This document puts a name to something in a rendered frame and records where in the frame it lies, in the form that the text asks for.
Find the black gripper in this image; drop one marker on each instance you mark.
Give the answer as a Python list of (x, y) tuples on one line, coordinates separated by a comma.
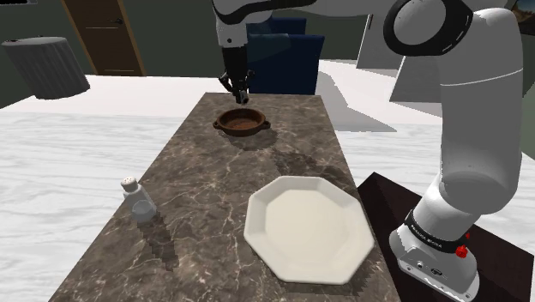
[(235, 62)]

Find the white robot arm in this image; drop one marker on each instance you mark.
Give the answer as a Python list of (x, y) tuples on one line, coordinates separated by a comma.
[(480, 104)]

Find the dark blue armchair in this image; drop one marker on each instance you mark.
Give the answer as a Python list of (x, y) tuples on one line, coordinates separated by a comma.
[(284, 58)]

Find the brown marble table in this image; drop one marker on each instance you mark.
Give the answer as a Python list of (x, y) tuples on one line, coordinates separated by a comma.
[(209, 188)]

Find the brown wooden door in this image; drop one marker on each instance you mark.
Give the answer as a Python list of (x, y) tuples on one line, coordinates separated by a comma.
[(104, 35)]

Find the clear glass salt shaker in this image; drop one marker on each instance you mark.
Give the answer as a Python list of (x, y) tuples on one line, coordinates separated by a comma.
[(138, 200)]

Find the white octagonal plate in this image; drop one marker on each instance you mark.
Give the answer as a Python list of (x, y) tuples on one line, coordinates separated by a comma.
[(308, 229)]

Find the grey ribbed cylinder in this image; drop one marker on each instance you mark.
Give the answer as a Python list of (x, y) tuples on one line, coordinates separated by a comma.
[(46, 67)]

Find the dark robot stand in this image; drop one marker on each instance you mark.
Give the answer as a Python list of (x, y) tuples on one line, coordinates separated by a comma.
[(493, 259)]

